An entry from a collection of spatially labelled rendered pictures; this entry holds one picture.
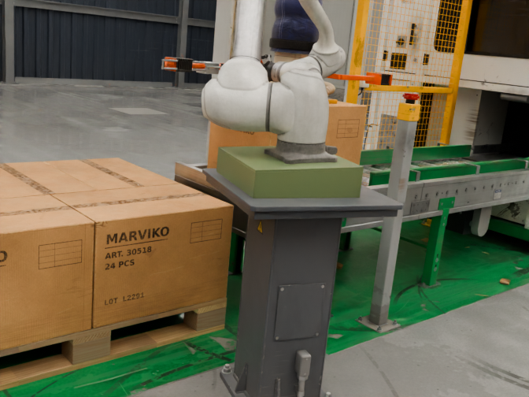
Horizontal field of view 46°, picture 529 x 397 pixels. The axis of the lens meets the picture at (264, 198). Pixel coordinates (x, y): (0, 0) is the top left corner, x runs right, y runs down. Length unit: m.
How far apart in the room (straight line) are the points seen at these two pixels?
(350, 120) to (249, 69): 1.02
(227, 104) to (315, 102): 0.27
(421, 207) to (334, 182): 1.36
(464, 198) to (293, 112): 1.81
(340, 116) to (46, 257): 1.40
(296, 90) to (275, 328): 0.75
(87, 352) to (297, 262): 0.86
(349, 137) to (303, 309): 1.09
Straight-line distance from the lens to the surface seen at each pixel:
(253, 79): 1.92
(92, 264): 2.24
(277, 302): 1.98
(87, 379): 2.32
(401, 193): 2.72
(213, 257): 2.51
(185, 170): 2.88
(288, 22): 2.77
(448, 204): 3.39
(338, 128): 2.81
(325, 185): 1.87
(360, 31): 3.75
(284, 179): 1.81
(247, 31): 2.00
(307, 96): 1.88
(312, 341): 2.11
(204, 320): 2.60
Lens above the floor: 1.18
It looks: 14 degrees down
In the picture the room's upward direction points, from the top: 5 degrees clockwise
